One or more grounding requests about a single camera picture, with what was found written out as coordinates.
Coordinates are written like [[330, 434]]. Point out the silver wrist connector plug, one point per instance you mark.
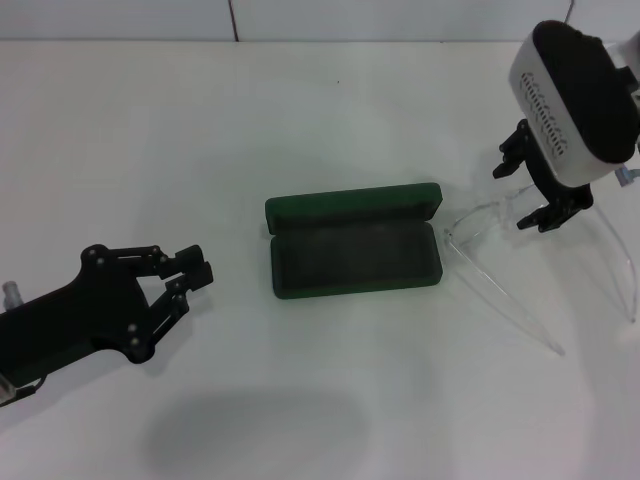
[[11, 295], [625, 176]]

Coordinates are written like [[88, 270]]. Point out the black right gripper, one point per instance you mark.
[[547, 182]]

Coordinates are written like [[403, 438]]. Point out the clear plastic glasses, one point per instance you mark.
[[506, 209]]

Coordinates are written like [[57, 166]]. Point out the green glasses case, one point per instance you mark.
[[350, 200]]

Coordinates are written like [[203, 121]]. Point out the silver right wrist connector plug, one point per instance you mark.
[[625, 176]]

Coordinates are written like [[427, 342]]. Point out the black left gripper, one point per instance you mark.
[[60, 320]]

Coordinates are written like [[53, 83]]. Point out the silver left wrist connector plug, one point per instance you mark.
[[11, 295]]

